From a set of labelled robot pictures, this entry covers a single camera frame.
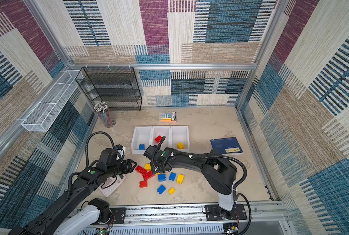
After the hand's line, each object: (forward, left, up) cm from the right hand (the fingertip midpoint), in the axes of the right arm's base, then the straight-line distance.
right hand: (160, 169), depth 85 cm
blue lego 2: (+16, +13, -2) cm, 21 cm away
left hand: (+2, +14, +7) cm, 16 cm away
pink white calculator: (-12, +21, +13) cm, 27 cm away
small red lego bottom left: (-6, +10, -4) cm, 12 cm away
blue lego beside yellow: (-3, -7, -3) cm, 8 cm away
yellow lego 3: (+3, +8, -3) cm, 9 cm away
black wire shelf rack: (+57, +32, +16) cm, 67 cm away
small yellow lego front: (-11, -6, -3) cm, 13 cm away
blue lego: (-3, -1, -3) cm, 5 cm away
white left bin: (+26, +14, -2) cm, 29 cm away
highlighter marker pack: (+41, -4, -2) cm, 41 cm away
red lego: (+22, +2, -2) cm, 22 cm away
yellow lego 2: (+16, -13, -2) cm, 21 cm away
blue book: (+15, -43, -3) cm, 46 cm away
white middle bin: (+26, +3, +2) cm, 26 cm away
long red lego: (-2, +7, -4) cm, 8 cm away
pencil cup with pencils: (+37, +38, +15) cm, 55 cm away
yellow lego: (-5, -11, -2) cm, 13 cm away
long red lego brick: (+2, +12, -3) cm, 12 cm away
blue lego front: (-10, -1, -3) cm, 10 cm away
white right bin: (+23, -12, -3) cm, 26 cm away
